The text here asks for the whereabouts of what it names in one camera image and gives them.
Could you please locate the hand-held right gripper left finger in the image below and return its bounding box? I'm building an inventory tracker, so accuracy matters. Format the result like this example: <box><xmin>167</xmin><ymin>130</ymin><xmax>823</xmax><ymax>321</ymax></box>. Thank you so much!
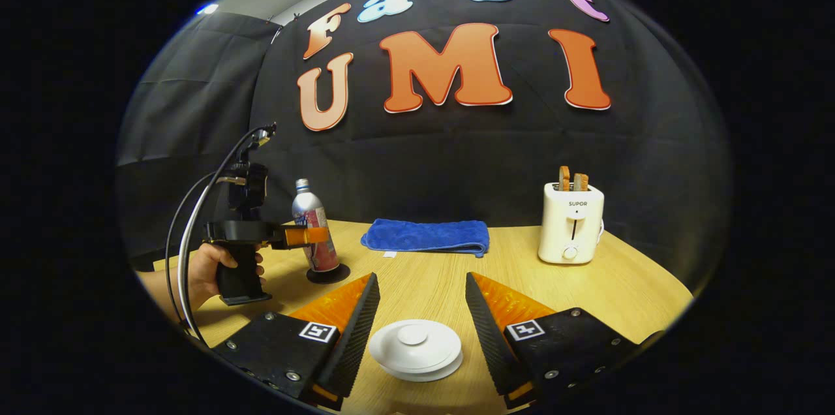
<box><xmin>212</xmin><ymin>273</ymin><xmax>381</xmax><ymax>410</ymax></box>

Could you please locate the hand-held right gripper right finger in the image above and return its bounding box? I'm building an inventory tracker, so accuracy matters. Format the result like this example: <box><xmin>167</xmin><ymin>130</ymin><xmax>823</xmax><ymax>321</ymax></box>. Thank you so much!
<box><xmin>465</xmin><ymin>271</ymin><xmax>666</xmax><ymax>410</ymax></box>

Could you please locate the silver water bottle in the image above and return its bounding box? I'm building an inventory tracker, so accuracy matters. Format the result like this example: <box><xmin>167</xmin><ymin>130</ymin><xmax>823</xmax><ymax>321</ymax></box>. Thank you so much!
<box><xmin>292</xmin><ymin>179</ymin><xmax>340</xmax><ymax>273</ymax></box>

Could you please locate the dark round coaster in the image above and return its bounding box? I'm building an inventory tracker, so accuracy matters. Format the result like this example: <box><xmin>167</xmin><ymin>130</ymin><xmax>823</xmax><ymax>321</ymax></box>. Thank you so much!
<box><xmin>306</xmin><ymin>263</ymin><xmax>351</xmax><ymax>284</ymax></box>

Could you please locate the white teacup lid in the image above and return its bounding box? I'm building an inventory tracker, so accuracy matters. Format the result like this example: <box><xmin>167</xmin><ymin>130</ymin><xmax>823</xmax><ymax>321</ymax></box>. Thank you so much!
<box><xmin>370</xmin><ymin>319</ymin><xmax>462</xmax><ymax>373</ymax></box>

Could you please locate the blue towel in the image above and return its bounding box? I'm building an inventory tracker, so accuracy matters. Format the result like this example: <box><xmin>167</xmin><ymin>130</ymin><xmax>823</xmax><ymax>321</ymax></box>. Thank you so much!
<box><xmin>361</xmin><ymin>219</ymin><xmax>490</xmax><ymax>258</ymax></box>

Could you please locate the white toaster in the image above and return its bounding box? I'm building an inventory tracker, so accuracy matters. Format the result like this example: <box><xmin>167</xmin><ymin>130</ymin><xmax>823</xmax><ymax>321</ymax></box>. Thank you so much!
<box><xmin>538</xmin><ymin>182</ymin><xmax>605</xmax><ymax>265</ymax></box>

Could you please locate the white cable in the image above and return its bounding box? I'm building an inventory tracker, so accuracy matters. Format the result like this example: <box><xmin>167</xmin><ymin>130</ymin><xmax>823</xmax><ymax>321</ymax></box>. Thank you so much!
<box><xmin>177</xmin><ymin>175</ymin><xmax>230</xmax><ymax>339</ymax></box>

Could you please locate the black cable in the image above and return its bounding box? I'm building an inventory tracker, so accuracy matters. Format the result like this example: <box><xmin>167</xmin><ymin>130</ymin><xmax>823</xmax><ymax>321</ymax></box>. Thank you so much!
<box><xmin>165</xmin><ymin>123</ymin><xmax>278</xmax><ymax>337</ymax></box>

